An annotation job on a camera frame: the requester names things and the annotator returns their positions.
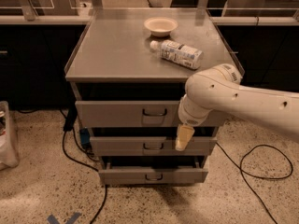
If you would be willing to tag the white paper bowl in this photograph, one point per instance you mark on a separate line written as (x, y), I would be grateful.
(160, 26)

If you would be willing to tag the black power adapter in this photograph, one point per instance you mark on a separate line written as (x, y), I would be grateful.
(70, 118)

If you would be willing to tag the clear plastic bin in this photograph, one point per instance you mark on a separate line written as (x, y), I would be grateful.
(9, 154)

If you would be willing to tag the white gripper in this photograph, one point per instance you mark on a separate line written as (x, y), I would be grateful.
(190, 117)

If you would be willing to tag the grey drawer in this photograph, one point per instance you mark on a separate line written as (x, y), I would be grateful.
(128, 114)
(122, 176)
(150, 146)

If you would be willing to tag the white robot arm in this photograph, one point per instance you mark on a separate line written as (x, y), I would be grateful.
(219, 88)

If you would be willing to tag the grey middle drawer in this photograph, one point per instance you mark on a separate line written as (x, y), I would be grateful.
(150, 146)

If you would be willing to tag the blue box behind cabinet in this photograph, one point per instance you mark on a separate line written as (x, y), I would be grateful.
(84, 138)

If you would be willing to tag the grey counter rail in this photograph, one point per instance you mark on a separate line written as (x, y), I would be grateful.
(194, 16)

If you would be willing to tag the blue tape cross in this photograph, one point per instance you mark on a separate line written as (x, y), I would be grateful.
(69, 219)

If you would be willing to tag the plastic bottle with label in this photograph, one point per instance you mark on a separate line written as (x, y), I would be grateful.
(178, 53)

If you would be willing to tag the grey bottom drawer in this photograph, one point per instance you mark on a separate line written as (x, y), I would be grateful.
(122, 176)

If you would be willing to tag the grey metal drawer cabinet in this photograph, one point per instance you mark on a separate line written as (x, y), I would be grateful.
(113, 62)

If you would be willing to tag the grey top drawer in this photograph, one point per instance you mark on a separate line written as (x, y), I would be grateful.
(128, 114)

